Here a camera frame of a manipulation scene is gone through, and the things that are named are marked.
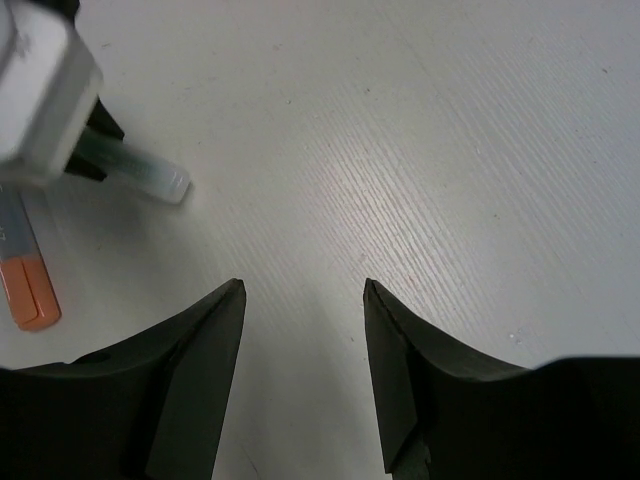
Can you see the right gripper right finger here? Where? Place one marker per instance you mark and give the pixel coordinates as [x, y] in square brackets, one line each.
[448, 411]

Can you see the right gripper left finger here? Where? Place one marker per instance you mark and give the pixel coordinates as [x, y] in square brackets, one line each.
[149, 407]

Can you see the green clear tube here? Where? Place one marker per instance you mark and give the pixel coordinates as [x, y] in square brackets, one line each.
[140, 170]

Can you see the clear tube orange cap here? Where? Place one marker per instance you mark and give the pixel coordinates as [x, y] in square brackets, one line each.
[30, 295]

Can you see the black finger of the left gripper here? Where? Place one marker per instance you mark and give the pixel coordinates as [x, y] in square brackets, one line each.
[84, 161]

